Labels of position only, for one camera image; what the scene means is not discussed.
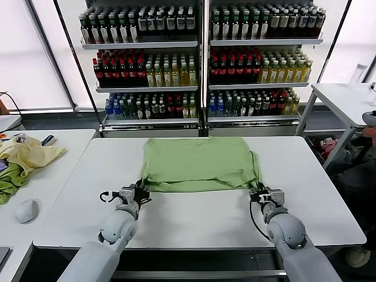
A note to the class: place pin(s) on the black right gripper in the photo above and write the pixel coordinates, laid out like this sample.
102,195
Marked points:
261,198

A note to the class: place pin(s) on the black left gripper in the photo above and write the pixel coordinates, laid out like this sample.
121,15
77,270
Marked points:
138,195

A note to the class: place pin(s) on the light green t-shirt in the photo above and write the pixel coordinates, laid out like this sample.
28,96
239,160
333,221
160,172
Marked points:
199,158

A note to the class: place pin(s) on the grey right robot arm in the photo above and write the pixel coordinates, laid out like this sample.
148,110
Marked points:
288,232

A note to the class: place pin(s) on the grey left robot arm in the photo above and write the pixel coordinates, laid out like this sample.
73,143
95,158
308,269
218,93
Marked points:
117,226

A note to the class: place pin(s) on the person in dark clothes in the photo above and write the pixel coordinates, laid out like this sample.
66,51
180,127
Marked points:
352,182

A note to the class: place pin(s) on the small dark bottle white cap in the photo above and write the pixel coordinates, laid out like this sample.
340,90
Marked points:
259,107
244,108
252,108
266,107
146,111
139,111
153,111
161,111

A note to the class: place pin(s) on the black slanted pole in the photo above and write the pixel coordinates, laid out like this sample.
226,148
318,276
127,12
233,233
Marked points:
99,123
334,41

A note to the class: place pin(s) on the small blue drink bottle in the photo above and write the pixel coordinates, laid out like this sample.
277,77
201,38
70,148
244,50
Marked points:
213,108
117,113
109,113
220,108

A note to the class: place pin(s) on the small red label cola bottle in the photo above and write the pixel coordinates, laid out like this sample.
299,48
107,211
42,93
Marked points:
177,110
169,110
274,106
281,106

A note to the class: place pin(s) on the pink cloth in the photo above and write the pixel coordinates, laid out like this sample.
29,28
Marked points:
329,144

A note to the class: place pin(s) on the small yellow juice bottle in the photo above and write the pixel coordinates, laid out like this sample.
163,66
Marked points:
192,111
185,111
288,107
295,106

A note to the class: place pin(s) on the dark blue white case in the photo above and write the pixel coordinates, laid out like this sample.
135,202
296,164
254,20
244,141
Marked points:
48,140

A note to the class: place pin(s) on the yellow juice bottle white cap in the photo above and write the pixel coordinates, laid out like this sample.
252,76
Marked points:
150,77
183,77
192,77
158,77
175,77
166,77

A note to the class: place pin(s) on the pale yellow garment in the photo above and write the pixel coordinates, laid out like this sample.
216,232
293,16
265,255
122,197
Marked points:
35,155

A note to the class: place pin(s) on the red cap cola bottle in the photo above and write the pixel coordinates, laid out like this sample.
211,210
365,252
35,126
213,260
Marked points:
132,75
98,75
240,73
214,73
124,75
231,73
248,73
107,75
223,73
257,72
141,75
115,75

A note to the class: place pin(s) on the black office chair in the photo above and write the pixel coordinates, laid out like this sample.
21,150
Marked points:
359,142

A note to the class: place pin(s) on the yellow tea bottle green cap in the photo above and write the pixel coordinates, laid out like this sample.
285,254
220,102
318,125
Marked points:
290,74
306,73
281,74
298,74
273,74
265,74

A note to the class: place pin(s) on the white computer mouse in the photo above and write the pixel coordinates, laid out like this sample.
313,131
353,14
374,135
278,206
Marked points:
26,211

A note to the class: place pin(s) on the white sneaker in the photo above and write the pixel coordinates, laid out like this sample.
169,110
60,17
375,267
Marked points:
357,257

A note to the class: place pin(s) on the white side table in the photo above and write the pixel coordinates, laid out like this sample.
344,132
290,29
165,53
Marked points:
343,100

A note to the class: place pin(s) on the crumpled olive green cloth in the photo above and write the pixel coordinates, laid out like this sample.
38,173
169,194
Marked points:
8,182

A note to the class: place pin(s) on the purple paper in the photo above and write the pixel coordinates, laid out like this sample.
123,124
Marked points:
2,166

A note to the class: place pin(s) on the grey metal shelf rack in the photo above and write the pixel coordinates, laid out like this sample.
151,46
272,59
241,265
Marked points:
264,42
141,44

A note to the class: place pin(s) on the dark tea bottle green cap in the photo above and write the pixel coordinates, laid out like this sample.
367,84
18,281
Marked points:
104,33
216,30
255,29
132,33
85,33
94,33
245,29
265,28
123,33
235,30
113,33
226,30

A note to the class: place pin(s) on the grey laptop corner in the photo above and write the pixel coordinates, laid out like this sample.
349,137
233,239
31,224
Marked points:
3,255

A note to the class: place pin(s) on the brown cardboard box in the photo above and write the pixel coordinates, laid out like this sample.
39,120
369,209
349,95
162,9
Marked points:
3,107

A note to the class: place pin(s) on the white cap dark label bottle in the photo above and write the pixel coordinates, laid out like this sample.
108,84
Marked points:
170,25
151,26
180,24
142,26
161,25
189,24

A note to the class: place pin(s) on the beige label dark bottle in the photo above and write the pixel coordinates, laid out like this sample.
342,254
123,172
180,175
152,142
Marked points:
274,24
283,24

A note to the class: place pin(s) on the grey label dark bottle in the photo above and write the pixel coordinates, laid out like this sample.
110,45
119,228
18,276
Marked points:
320,24
293,24
302,24
311,24

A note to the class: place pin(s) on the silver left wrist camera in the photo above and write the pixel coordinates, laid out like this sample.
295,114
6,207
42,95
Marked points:
125,195

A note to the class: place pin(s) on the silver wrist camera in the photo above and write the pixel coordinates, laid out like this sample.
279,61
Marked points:
125,195
277,196

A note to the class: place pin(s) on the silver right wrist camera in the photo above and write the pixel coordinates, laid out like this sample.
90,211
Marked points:
277,196

